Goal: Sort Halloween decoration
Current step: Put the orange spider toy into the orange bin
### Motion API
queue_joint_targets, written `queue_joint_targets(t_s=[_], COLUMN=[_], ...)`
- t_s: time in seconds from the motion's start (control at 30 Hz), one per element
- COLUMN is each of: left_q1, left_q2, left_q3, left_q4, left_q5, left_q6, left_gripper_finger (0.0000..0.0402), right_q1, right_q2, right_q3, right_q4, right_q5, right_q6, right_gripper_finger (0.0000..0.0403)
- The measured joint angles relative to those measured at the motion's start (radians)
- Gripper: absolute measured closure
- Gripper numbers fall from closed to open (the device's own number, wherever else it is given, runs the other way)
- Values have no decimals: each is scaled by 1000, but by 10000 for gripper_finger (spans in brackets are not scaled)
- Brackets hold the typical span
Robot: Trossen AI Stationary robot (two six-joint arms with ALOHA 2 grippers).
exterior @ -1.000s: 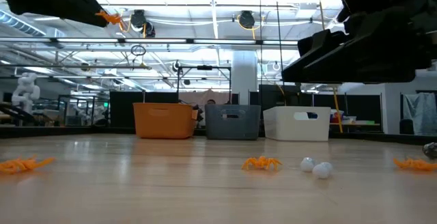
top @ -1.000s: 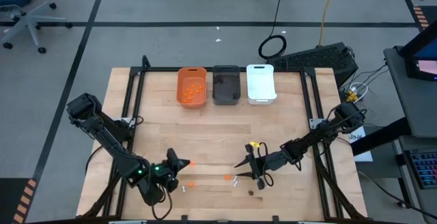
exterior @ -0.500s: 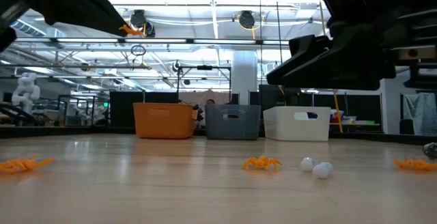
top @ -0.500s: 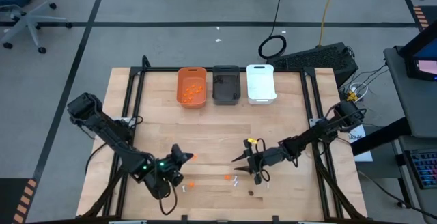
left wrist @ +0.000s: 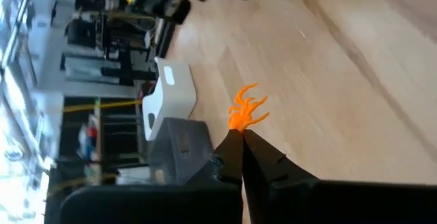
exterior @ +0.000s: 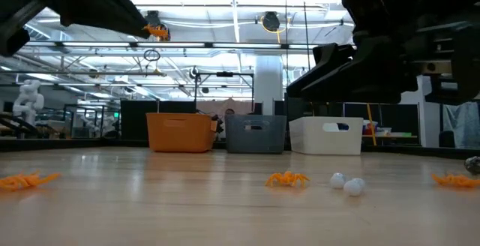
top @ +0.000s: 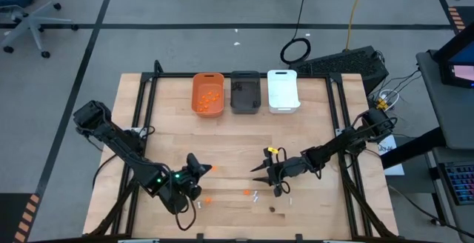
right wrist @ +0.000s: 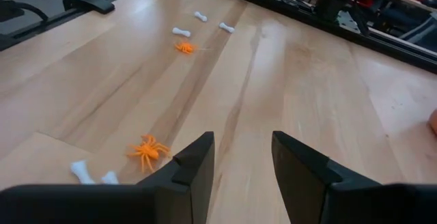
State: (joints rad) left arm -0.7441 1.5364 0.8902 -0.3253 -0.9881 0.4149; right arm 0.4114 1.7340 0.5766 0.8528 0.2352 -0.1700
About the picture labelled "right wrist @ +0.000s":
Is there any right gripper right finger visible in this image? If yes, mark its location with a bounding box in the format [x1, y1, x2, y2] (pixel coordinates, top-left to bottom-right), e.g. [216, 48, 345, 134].
[272, 130, 437, 224]

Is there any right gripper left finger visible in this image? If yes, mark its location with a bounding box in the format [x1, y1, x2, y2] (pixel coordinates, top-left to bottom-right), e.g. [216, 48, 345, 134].
[0, 130, 215, 224]

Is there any orange plastic spider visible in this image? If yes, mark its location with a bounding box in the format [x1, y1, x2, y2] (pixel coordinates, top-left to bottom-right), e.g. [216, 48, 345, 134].
[174, 41, 199, 55]
[126, 134, 171, 173]

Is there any grey metal arm base plate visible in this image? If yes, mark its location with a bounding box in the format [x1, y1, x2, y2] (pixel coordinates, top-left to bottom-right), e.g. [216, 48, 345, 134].
[336, 10, 365, 36]

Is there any black aluminium table frame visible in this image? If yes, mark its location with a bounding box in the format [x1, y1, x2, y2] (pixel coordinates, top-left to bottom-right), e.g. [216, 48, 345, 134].
[0, 0, 437, 74]

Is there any black left base cable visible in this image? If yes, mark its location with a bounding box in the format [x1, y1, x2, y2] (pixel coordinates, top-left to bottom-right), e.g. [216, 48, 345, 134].
[0, 0, 49, 23]

